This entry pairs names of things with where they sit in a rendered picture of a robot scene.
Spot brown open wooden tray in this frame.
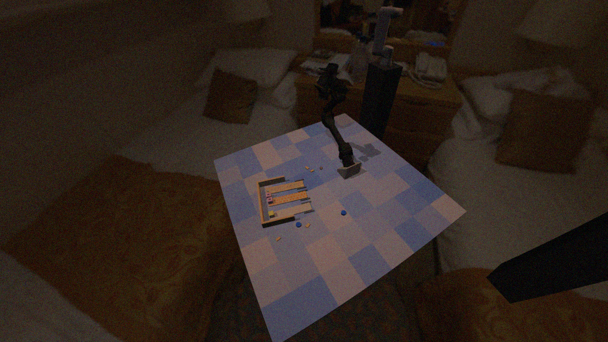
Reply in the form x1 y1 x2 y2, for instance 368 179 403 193
256 174 295 228

